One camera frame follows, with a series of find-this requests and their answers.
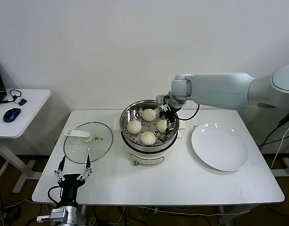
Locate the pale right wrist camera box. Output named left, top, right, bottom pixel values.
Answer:
left=156, top=94, right=170, bottom=105

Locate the white side table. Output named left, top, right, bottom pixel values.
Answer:
left=0, top=89, right=52, bottom=194

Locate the large white plate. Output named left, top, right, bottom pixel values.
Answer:
left=190, top=122, right=249, bottom=171

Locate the stainless steel steamer basket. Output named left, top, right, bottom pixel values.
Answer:
left=119, top=99, right=179, bottom=147

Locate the white hanging cable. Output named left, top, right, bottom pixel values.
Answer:
left=269, top=119, right=289, bottom=170

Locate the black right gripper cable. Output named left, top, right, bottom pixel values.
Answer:
left=177, top=103, right=200, bottom=121

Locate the white steamed baozi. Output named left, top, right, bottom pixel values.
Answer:
left=127, top=121, right=142, bottom=135
left=141, top=108, right=157, bottom=122
left=156, top=119, right=169, bottom=133
left=140, top=131, right=157, bottom=145

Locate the white floor cable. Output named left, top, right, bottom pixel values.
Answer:
left=116, top=206, right=221, bottom=219

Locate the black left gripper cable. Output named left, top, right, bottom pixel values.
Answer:
left=48, top=185, right=63, bottom=206

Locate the round glass pot lid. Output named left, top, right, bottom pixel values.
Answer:
left=63, top=121, right=114, bottom=165

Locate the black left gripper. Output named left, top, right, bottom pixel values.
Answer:
left=53, top=153, right=93, bottom=205

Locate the blue computer mouse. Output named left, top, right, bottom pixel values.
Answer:
left=2, top=108, right=22, bottom=123

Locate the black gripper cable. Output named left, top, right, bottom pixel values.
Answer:
left=48, top=185, right=63, bottom=206
left=177, top=103, right=200, bottom=121

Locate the black looped cable white plug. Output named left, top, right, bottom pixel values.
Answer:
left=2, top=89, right=23, bottom=105

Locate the white table leg frame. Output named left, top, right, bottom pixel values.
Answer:
left=217, top=204, right=256, bottom=226

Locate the white desk foot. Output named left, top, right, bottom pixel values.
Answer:
left=270, top=157, right=289, bottom=177

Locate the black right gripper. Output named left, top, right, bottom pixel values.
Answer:
left=158, top=107, right=179, bottom=133

